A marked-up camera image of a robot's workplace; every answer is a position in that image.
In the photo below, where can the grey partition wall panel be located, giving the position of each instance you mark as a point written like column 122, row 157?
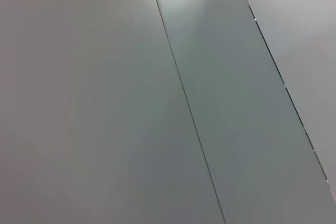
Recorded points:
column 78, row 103
column 231, row 108
column 302, row 24

